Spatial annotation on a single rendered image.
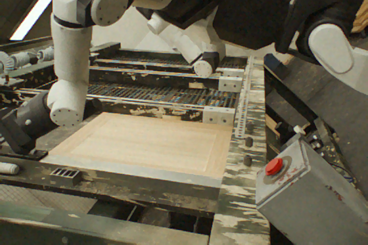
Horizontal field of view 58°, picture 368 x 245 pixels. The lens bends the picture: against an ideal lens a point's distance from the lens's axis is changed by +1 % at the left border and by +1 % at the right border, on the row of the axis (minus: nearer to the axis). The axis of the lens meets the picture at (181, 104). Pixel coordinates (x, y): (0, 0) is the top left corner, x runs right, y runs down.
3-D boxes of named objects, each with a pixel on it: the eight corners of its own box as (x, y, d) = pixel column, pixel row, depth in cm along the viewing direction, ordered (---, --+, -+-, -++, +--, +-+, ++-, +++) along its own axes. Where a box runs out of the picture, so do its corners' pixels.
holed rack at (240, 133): (244, 139, 111) (244, 137, 111) (234, 138, 112) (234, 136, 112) (253, 56, 264) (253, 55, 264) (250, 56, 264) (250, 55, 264)
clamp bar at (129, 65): (242, 83, 201) (246, 44, 193) (68, 69, 225) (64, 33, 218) (243, 79, 210) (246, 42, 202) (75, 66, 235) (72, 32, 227)
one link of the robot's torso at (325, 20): (347, 18, 99) (309, 6, 100) (360, 22, 87) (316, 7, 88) (327, 59, 104) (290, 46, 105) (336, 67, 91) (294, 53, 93)
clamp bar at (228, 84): (240, 93, 180) (244, 50, 172) (48, 76, 205) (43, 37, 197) (241, 89, 189) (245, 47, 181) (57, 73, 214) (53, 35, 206)
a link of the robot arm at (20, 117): (-21, 119, 75) (14, 95, 71) (9, 105, 84) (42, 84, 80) (12, 164, 77) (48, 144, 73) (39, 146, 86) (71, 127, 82)
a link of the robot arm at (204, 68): (231, 66, 139) (227, 13, 128) (221, 79, 129) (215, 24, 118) (206, 64, 144) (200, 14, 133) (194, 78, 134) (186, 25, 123)
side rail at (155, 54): (246, 71, 261) (248, 58, 257) (117, 62, 284) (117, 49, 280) (247, 69, 268) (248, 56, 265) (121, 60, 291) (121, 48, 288)
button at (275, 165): (289, 171, 57) (280, 163, 57) (272, 184, 58) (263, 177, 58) (287, 160, 60) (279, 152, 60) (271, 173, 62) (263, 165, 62)
